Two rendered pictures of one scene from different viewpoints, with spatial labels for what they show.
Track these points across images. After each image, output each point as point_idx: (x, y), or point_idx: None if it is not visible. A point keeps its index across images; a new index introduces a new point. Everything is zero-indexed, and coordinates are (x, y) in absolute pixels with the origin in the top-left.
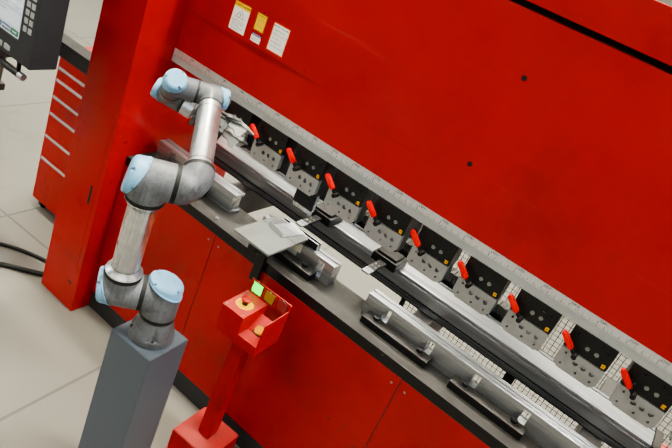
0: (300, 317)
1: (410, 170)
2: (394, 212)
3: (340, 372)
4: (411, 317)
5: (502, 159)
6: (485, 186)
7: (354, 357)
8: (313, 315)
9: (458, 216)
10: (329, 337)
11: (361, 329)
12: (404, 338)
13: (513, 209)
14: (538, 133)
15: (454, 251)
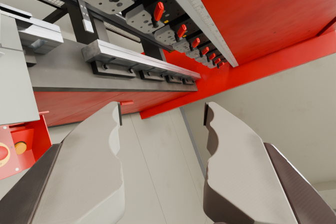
0: (35, 97)
1: None
2: (173, 8)
3: (74, 102)
4: (124, 52)
5: None
6: None
7: (92, 95)
8: (55, 93)
9: (219, 14)
10: (71, 96)
11: (101, 82)
12: (120, 66)
13: (252, 12)
14: None
15: (195, 31)
